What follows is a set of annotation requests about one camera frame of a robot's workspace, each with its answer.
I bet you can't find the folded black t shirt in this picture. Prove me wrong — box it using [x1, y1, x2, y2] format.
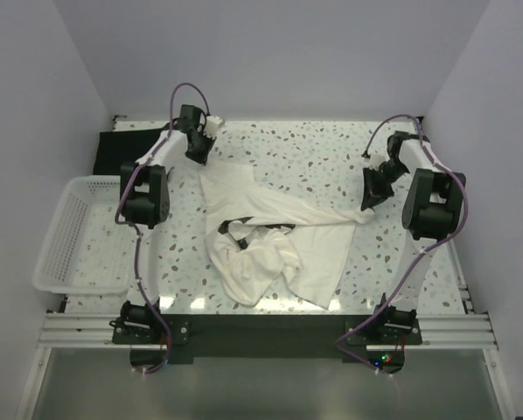
[92, 129, 161, 175]

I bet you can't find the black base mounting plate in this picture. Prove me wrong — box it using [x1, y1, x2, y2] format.
[109, 306, 423, 373]

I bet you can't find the white t shirt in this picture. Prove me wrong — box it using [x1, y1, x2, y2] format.
[199, 161, 374, 308]

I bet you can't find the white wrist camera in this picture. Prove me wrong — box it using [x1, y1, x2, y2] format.
[367, 153, 387, 171]
[203, 115, 225, 139]

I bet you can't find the aluminium front rail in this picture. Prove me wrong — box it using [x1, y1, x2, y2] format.
[38, 313, 499, 350]

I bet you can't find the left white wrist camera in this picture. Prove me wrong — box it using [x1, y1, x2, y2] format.
[203, 115, 225, 139]

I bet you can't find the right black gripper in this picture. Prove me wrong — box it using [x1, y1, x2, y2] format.
[362, 159, 408, 212]

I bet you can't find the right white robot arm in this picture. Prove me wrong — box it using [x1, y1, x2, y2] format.
[361, 131, 467, 344]

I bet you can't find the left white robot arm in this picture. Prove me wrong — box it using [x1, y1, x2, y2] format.
[115, 105, 224, 312]

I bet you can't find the white plastic basket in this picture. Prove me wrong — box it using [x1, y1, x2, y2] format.
[32, 176, 136, 296]

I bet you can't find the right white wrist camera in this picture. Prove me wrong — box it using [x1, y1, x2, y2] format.
[367, 153, 387, 171]

